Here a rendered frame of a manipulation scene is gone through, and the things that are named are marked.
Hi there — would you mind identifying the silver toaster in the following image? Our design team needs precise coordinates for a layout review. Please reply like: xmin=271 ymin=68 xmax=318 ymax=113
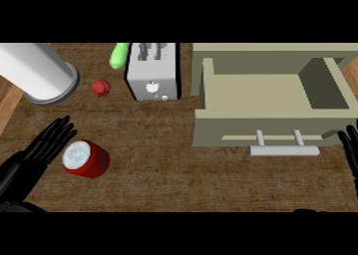
xmin=126 ymin=43 xmax=180 ymax=102

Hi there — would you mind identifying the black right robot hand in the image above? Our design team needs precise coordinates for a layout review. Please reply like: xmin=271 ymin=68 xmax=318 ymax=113
xmin=336 ymin=118 xmax=358 ymax=213

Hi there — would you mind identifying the beige open drawer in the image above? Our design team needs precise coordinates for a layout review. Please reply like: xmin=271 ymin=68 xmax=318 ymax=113
xmin=191 ymin=57 xmax=358 ymax=147

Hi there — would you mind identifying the red apple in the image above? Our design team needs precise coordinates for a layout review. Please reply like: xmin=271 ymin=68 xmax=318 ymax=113
xmin=89 ymin=79 xmax=112 ymax=98

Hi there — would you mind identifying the red can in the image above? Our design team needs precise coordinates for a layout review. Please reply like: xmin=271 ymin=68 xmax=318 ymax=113
xmin=61 ymin=138 xmax=112 ymax=179

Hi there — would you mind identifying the green cucumber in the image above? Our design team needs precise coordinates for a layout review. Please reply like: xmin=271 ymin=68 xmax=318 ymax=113
xmin=109 ymin=43 xmax=132 ymax=71

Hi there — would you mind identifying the grey drawer handle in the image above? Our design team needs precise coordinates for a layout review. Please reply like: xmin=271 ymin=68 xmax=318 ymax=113
xmin=247 ymin=128 xmax=321 ymax=157

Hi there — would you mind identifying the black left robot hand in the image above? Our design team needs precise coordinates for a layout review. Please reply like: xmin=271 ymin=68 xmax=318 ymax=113
xmin=0 ymin=115 xmax=78 ymax=213

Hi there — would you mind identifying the beige cabinet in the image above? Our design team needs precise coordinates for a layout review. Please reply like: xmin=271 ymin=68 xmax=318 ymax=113
xmin=188 ymin=43 xmax=358 ymax=98

